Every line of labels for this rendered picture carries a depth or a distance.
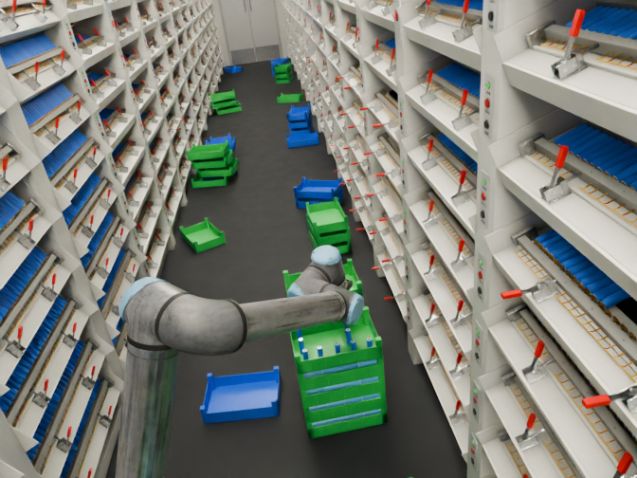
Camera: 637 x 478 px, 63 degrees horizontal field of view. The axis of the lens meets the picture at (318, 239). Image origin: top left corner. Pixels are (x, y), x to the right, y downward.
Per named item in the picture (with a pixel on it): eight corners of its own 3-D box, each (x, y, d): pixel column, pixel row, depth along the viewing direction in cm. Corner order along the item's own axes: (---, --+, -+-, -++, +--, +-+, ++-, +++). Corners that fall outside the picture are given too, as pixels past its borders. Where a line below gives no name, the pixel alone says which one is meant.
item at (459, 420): (472, 471, 160) (456, 447, 154) (417, 346, 214) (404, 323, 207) (533, 445, 158) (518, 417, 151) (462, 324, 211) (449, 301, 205)
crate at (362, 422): (309, 439, 190) (306, 424, 187) (301, 399, 208) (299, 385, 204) (388, 423, 193) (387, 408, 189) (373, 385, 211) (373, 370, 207)
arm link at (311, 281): (311, 300, 150) (334, 271, 157) (281, 287, 156) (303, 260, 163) (317, 320, 156) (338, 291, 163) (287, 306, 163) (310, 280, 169)
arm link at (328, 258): (303, 258, 162) (320, 238, 167) (311, 284, 170) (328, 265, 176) (327, 266, 157) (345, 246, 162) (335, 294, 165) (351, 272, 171)
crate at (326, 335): (297, 375, 175) (294, 357, 171) (290, 338, 193) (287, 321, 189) (383, 358, 178) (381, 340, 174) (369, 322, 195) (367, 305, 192)
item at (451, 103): (484, 169, 113) (463, 115, 107) (409, 104, 166) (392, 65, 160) (572, 122, 110) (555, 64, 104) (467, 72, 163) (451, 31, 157)
